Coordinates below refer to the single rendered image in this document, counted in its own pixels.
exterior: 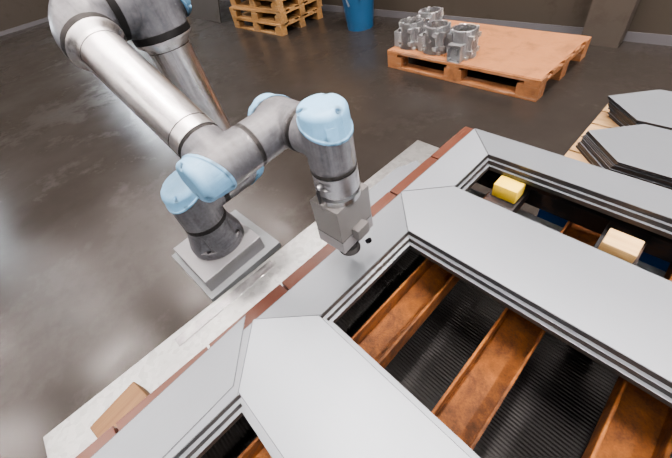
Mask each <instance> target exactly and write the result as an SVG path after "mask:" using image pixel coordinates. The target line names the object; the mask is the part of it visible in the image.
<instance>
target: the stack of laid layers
mask: <svg viewBox="0 0 672 458"><path fill-rule="evenodd" d="M488 170H490V171H493V172H496V173H498V174H501V175H503V176H506V177H509V178H511V179H514V180H517V181H519V182H522V183H524V184H527V185H530V186H532V187H535V188H538V189H540V190H543V191H545V192H548V193H551V194H553V195H556V196H559V197H561V198H564V199H566V200H569V201H572V202H574V203H577V204H580V205H582V206H585V207H587V208H590V209H593V210H595V211H598V212H601V213H603V214H606V215H608V216H611V217H614V218H616V219H619V220H622V221H624V222H627V223H629V224H632V225H635V226H637V227H640V228H643V229H645V230H648V231H650V232H653V233H656V234H658V235H661V236H664V237H666V238H669V239H671V240H672V219H670V218H667V217H664V216H661V215H658V214H656V213H653V212H650V211H647V210H644V209H641V208H639V207H636V206H633V205H630V204H627V203H624V202H622V201H619V200H616V199H613V198H610V197H607V196H605V195H602V194H599V193H596V192H593V191H590V190H588V189H585V188H582V187H579V186H576V185H573V184H571V183H568V182H565V181H562V180H559V179H556V178H554V177H551V176H548V175H545V174H542V173H539V172H537V171H534V170H531V169H528V168H525V167H522V166H520V165H517V164H514V163H511V162H508V161H505V160H503V159H500V158H497V157H494V156H491V155H487V156H486V157H485V158H484V159H483V160H482V161H481V162H480V163H479V164H478V165H477V166H476V167H475V168H474V169H473V170H472V171H471V172H469V173H468V174H467V175H466V176H465V177H464V178H463V179H462V180H461V181H460V182H459V183H458V184H457V185H456V186H455V187H458V188H460V189H462V190H464V191H468V190H469V189H470V188H471V187H472V186H473V185H474V184H475V183H476V182H477V181H478V180H479V179H480V178H481V177H482V176H483V175H484V174H485V173H486V172H487V171H488ZM409 249H412V250H414V251H415V252H417V253H418V254H420V255H422V256H423V257H425V258H427V259H428V260H430V261H432V262H433V263H435V264H436V265H438V266H440V267H441V268H443V269H445V270H446V271H448V272H450V273H451V274H453V275H454V276H456V277H458V278H459V279H461V280H463V281H464V282H466V283H468V284H469V285H471V286H472V287H474V288H476V289H477V290H479V291H481V292H482V293H484V294H485V295H487V296H489V297H490V298H492V299H494V300H495V301H497V302H499V303H500V304H502V305H503V306H505V307H507V308H508V309H510V310H512V311H513V312H515V313H517V314H518V315H520V316H521V317H523V318H525V319H526V320H528V321H530V322H531V323H533V324H535V325H536V326H538V327H539V328H541V329H543V330H544V331H546V332H548V333H549V334H551V335H552V336H554V337H556V338H557V339H559V340H561V341H562V342H564V343H566V344H567V345H569V346H570V347H572V348H574V349H575V350H577V351H579V352H580V353H582V354H584V355H585V356H587V357H588V358H590V359H592V360H593V361H595V362H597V363H598V364H600V365H602V366H603V367H605V368H606V369H608V370H610V371H611V372H613V373H615V374H616V375H618V376H619V377H621V378H623V379H624V380H626V381H628V382H629V383H631V384H633V385H634V386H636V387H637V388H639V389H641V390H642V391H644V392H646V393H647V394H649V395H651V396H652V397H654V398H655V399H657V400H659V401H660V402H662V403H664V404H665V405H667V406H669V407H670V408H672V383H671V382H669V381H668V380H666V379H664V378H662V377H661V376H659V375H657V374H656V373H654V372H652V371H650V370H649V369H647V368H645V367H643V366H642V365H640V364H638V363H636V362H635V361H633V360H631V359H630V358H628V357H626V356H624V355H623V354H621V353H619V352H617V351H616V350H614V349H612V348H610V347H609V346H607V345H605V344H604V343H602V342H600V341H598V340H597V339H595V338H593V337H591V336H590V335H588V334H586V333H584V332H583V331H581V330H579V329H578V328H576V327H574V326H572V325H571V324H569V323H567V322H565V321H564V320H562V319H560V318H558V317H557V316H555V315H553V314H552V313H550V312H548V311H546V310H545V309H543V308H541V307H539V306H538V305H536V304H534V303H532V302H531V301H529V300H527V299H526V298H524V297H522V296H520V295H519V294H517V293H515V292H513V291H512V290H510V289H508V288H506V287H505V286H503V285H501V284H500V283H498V282H496V281H494V280H493V279H491V278H489V277H487V276H486V275H484V274H482V273H480V272H479V271H477V270H475V269H474V268H472V267H470V266H468V265H467V264H465V263H463V262H461V261H460V260H458V259H456V258H454V257H453V256H451V255H449V254H448V253H446V252H444V251H442V250H441V249H439V248H437V247H435V246H434V245H432V244H430V243H428V242H427V241H425V240H423V239H422V238H420V237H418V236H416V235H415V234H413V233H411V232H409V231H408V232H407V233H406V234H405V235H404V236H403V237H402V238H401V239H400V240H399V241H398V242H397V243H396V244H395V245H394V246H393V247H392V248H391V249H390V250H389V251H388V252H387V253H386V254H385V255H384V256H383V257H381V258H380V259H379V260H378V261H377V262H376V263H375V264H374V265H373V266H372V267H371V268H370V269H369V270H368V271H367V272H366V273H365V274H364V275H363V276H362V277H361V278H360V279H359V280H358V281H357V282H356V283H355V284H353V285H352V286H351V287H350V288H349V289H348V290H347V291H346V292H345V293H344V294H343V295H342V296H341V297H340V298H339V299H338V300H337V301H336V302H335V303H334V304H333V305H332V306H331V307H330V308H329V309H328V310H327V311H325V312H324V313H323V314H322V315H319V316H320V317H322V318H323V319H324V320H325V321H326V322H327V323H328V324H329V325H330V326H331V327H332V328H333V329H334V330H335V331H336V332H338V333H339V334H340V335H341V336H342V337H343V338H344V339H345V340H346V341H347V342H348V343H349V344H350V345H351V346H353V347H354V348H355V349H356V350H357V351H358V352H359V353H360V354H361V355H362V356H363V357H364V358H365V359H366V360H367V361H369V362H370V363H371V364H372V365H373V366H374V367H375V368H376V369H377V370H378V371H379V372H380V373H381V374H382V375H383V376H385V377H386V378H387V379H388V380H389V381H390V382H391V383H392V384H393V385H394V386H395V387H396V388H397V389H398V390H400V391H401V392H402V393H403V394H404V395H405V396H406V397H407V398H408V399H409V400H410V401H411V402H412V403H413V404H414V405H416V406H417V407H418V408H419V409H420V410H421V411H422V412H423V413H424V414H425V415H426V416H427V417H428V418H429V419H431V420H432V421H433V422H434V423H435V424H436V425H437V426H438V427H439V428H440V429H441V430H442V431H443V432H444V433H445V434H447V435H448V436H449V437H450V438H451V439H452V440H453V441H454V442H455V443H456V444H457V445H458V446H459V447H460V448H461V449H463V450H464V451H465V452H466V453H467V454H468V455H469V456H470V457H471V458H480V457H479V456H478V455H477V454H476V453H475V452H474V451H473V450H472V449H471V448H469V447H468V446H467V445H466V444H465V443H464V442H463V441H462V440H461V439H460V438H459V437H458V436H456V435H455V434H454V433H453V432H452V431H451V430H450V429H449V428H448V427H447V426H446V425H444V424H443V423H442V422H441V421H440V420H439V419H438V418H437V417H436V416H435V415H434V414H433V413H431V412H430V411H429V410H428V409H427V408H426V407H425V406H424V405H423V404H422V403H421V402H419V401H418V400H417V399H416V398H415V397H414V396H413V395H412V394H411V393H410V392H409V391H408V390H406V389H405V388H404V387H403V386H402V385H401V384H400V383H399V382H398V381H397V380H396V379H394V378H393V377H392V376H391V375H390V374H389V373H388V372H387V371H386V370H385V369H384V368H383V367H381V366H380V365H379V364H378V363H377V362H376V361H375V360H374V359H373V358H372V357H371V356H369V355H368V354H367V353H366V352H365V351H364V350H363V349H362V348H361V347H360V346H359V345H357V344H356V343H355V342H354V341H353V340H352V339H351V338H350V337H349V336H348V335H347V334H346V333H344V332H343V331H342V330H341V329H340V328H339V327H338V326H337V325H336V324H335V323H336V322H337V321H338V320H339V319H340V318H341V317H342V316H343V315H344V314H345V313H346V312H347V311H348V310H349V309H350V308H351V307H352V306H353V305H354V304H355V303H356V302H357V301H358V300H359V299H360V298H361V297H362V296H363V295H364V294H365V293H366V292H367V291H368V290H369V289H370V288H371V287H372V286H373V285H374V284H375V283H376V282H377V281H378V280H379V279H380V278H381V277H382V276H383V275H384V274H385V273H386V272H387V271H388V270H389V269H390V268H391V267H392V266H393V265H394V264H395V263H396V262H397V261H398V260H399V259H400V258H401V257H402V256H403V255H404V254H405V253H406V252H407V251H408V250H409ZM251 326H252V323H251V324H249V325H248V326H247V327H246V328H245V329H244V330H243V335H242V341H241V347H240V353H239V359H238V365H237V371H236V376H235V382H234V386H233V387H232V388H231V389H230V391H229V392H228V393H227V394H226V395H225V396H224V397H223V398H222V399H221V400H220V401H219V402H218V403H217V404H216V405H215V406H214V407H213V408H212V409H211V410H210V411H209V412H208V413H207V414H206V415H205V416H204V417H203V418H202V419H201V420H200V421H199V422H198V423H197V424H196V425H195V426H194V427H193V428H192V429H191V430H190V431H189V432H188V433H187V434H186V435H185V436H184V437H183V438H182V439H181V440H180V441H179V443H178V444H177V445H176V446H175V447H174V448H173V449H172V450H171V451H170V452H169V453H168V454H167V455H166V456H165V457H164V458H201V457H202V456H203V455H204V454H205V453H206V452H207V451H208V450H209V449H210V448H211V447H212V446H213V445H214V444H215V443H216V442H217V441H218V440H219V439H220V438H221V437H222V436H223V435H224V434H225V433H226V432H227V431H228V430H229V429H230V428H231V427H232V426H233V425H234V424H235V423H236V422H237V421H238V420H239V419H240V418H241V417H242V416H243V415H244V416H245V418H246V419H247V421H248V422H249V424H250V425H251V427H252V428H253V430H254V431H255V433H256V434H257V436H258V437H259V439H260V440H261V442H262V443H263V445H264V446H265V448H266V449H267V451H268V452H269V454H270V455H271V457H272V458H283V457H282V455H281V454H280V452H279V451H278V449H277V448H276V447H275V445H274V444H273V442H272V441H271V439H270V438H269V436H268V435H267V434H266V432H265V431H264V429H263V428H262V426H261V425H260V423H259V422H258V420H257V419H256V418H255V416H254V415H253V413H252V412H251V410H250V409H249V407H248V406H247V405H246V403H245V402H244V400H243V399H242V397H241V396H240V394H239V393H238V390H239V385H240V380H241V375H242V370H243V365H244V360H245V355H246V350H247V345H248V341H249V336H250V331H251Z"/></svg>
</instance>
